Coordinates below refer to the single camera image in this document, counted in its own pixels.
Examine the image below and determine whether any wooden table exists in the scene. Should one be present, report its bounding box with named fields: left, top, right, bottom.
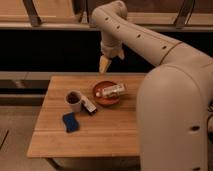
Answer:
left=27, top=74, right=144, bottom=158

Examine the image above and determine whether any blue sponge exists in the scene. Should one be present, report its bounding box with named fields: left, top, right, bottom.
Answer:
left=62, top=112, right=79, bottom=133

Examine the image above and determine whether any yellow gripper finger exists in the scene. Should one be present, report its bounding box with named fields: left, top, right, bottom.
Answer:
left=117, top=49, right=125, bottom=60
left=99, top=55, right=112, bottom=73

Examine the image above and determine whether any black cable on floor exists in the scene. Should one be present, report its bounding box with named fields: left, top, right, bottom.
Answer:
left=206, top=99, right=213, bottom=134

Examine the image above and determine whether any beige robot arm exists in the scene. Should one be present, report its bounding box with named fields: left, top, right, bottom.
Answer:
left=92, top=0, right=213, bottom=171

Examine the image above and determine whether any white cup with drink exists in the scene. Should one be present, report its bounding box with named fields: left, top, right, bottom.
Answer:
left=65, top=91, right=82, bottom=112

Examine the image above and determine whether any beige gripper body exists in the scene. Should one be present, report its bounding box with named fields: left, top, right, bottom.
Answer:
left=101, top=42, right=123, bottom=58

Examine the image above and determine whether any white snack packet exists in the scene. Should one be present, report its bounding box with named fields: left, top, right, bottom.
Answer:
left=95, top=84, right=126, bottom=98

